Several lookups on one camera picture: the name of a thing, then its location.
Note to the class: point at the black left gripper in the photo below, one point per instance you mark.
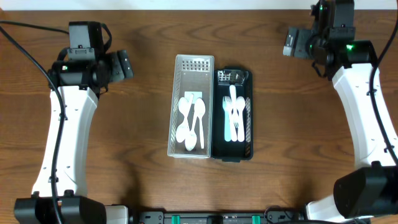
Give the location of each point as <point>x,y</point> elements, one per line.
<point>125,64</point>

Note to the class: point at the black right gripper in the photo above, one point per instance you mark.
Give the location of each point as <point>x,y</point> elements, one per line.
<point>298,48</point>

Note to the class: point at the white plastic spoon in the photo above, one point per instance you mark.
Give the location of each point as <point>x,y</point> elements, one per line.
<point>183,107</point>
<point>191,139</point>

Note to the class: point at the black plastic basket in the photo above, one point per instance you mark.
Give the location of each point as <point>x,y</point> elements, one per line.
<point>242,80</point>

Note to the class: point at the beige plastic spoon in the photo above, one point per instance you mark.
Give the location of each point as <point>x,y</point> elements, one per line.
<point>200,118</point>

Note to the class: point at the pink plastic fork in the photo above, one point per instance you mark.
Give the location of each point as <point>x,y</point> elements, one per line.
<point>229,107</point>

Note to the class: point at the white plastic fork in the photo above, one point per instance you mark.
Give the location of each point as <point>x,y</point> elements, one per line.
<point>232,90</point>

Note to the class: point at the mint green plastic fork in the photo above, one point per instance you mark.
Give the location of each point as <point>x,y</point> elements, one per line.
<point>227,132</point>

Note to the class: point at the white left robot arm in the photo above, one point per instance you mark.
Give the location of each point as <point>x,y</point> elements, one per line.
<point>59,194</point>

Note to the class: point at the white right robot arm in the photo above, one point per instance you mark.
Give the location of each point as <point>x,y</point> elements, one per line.
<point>371,189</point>

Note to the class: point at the clear plastic basket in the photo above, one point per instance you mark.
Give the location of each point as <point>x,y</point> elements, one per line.
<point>192,73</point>

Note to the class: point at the white label sticker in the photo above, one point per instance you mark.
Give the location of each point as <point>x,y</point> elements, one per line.
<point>196,95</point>

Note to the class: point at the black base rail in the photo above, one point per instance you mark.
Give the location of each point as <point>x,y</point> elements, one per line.
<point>217,217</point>

